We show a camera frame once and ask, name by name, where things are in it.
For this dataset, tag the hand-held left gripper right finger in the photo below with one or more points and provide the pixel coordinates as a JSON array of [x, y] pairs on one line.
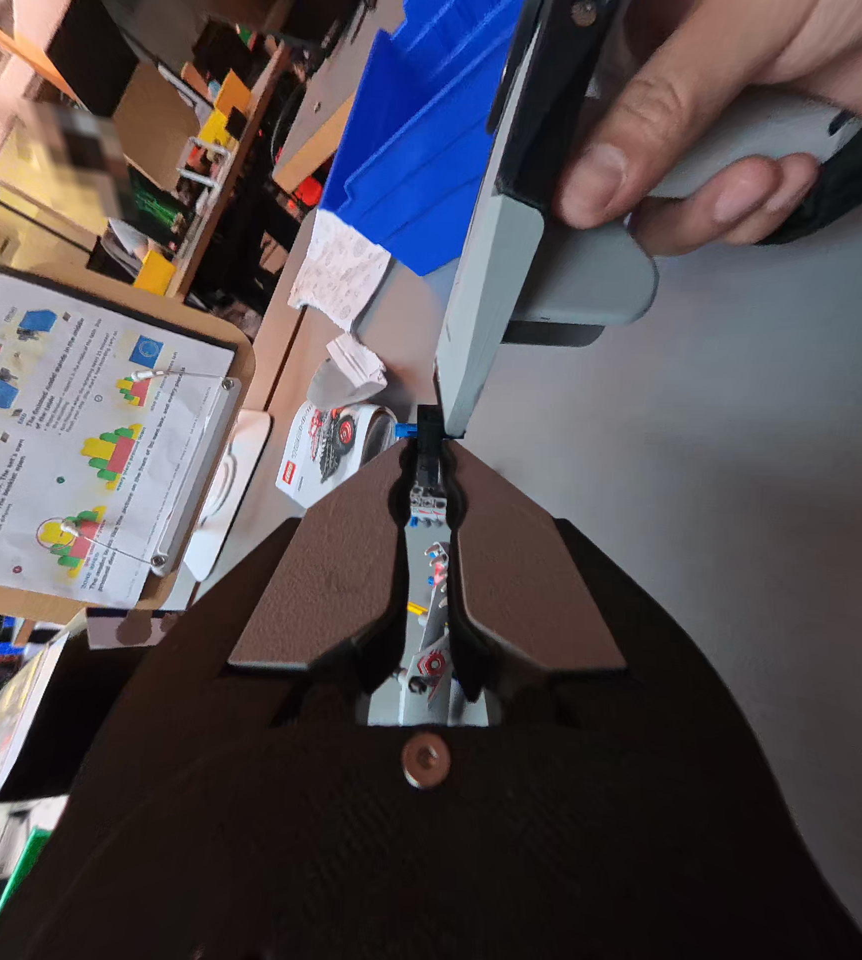
[[528, 592]]

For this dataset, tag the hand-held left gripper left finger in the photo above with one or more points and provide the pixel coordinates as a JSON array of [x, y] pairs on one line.
[[326, 585]]

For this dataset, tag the clipboard stand with instruction sheet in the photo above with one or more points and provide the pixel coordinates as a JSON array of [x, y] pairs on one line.
[[240, 352]]

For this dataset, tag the yellow plastic bin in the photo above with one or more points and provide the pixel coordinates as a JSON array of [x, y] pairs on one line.
[[225, 105]]

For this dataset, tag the black lego beam blue pins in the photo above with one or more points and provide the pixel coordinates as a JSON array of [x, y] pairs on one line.
[[428, 450]]

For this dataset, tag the white printed paper sheet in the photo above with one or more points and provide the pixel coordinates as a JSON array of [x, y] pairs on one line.
[[337, 262]]

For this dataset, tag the pale cardboard piece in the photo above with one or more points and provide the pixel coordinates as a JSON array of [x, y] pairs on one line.
[[131, 630]]

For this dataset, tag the brown cardboard box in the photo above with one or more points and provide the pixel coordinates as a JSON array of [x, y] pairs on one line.
[[153, 120]]

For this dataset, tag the grey lego model assembly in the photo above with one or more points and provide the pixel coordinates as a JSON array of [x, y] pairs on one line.
[[431, 637]]

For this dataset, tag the clear plastic bag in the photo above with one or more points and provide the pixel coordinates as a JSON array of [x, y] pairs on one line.
[[329, 386]]

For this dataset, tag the lego instruction booklet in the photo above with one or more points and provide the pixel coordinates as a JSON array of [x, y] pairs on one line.
[[326, 450]]

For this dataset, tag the person's right hand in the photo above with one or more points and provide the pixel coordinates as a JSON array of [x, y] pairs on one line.
[[663, 90]]

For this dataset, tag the blue plastic bin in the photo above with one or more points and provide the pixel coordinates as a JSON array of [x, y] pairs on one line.
[[416, 135]]

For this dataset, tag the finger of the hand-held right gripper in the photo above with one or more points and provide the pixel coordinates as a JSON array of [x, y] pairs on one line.
[[487, 300]]

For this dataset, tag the torn white paper strip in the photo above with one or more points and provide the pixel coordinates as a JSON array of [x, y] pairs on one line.
[[359, 360]]

